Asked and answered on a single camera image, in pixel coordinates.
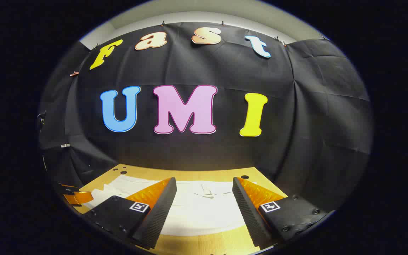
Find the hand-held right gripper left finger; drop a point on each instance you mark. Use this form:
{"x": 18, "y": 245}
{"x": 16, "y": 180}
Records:
{"x": 161, "y": 209}

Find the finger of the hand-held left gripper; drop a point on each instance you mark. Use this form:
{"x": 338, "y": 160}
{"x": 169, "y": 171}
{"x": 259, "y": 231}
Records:
{"x": 80, "y": 197}

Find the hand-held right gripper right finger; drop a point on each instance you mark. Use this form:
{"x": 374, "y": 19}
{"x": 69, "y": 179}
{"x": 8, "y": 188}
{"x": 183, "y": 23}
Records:
{"x": 246, "y": 209}

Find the white jeans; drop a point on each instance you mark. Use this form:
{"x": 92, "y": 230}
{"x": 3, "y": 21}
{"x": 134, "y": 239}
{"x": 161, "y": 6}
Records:
{"x": 197, "y": 212}

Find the copper backdrop clip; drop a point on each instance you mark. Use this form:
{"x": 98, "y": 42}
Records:
{"x": 73, "y": 73}

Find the black backdrop cloth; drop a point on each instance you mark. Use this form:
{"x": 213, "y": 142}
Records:
{"x": 190, "y": 67}

